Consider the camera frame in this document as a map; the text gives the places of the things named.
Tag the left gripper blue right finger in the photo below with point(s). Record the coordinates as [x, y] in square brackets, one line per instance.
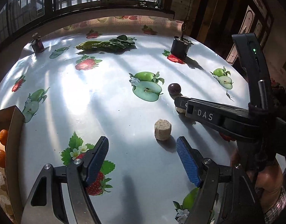
[191, 159]

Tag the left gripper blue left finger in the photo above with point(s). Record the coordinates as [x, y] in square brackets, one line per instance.
[93, 160]

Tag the large orange tangerine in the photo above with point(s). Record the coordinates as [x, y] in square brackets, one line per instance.
[2, 158]

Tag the large sugarcane chunk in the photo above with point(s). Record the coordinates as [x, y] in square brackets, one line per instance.
[3, 185]

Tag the person right hand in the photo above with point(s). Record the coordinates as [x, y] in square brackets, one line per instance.
[271, 180]

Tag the dark purple passion fruit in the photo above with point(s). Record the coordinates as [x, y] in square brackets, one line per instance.
[174, 89]

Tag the fruit print tablecloth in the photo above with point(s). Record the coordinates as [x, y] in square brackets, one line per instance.
[79, 96]

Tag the brown cardboard tray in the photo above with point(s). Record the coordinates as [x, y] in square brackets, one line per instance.
[12, 119]

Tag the black plant pot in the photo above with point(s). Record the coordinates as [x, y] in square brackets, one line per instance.
[180, 47]

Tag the green leafy vegetable bunch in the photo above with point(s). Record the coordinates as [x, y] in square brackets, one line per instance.
[113, 45]

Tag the dark ink bottle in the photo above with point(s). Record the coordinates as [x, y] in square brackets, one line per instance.
[37, 45]

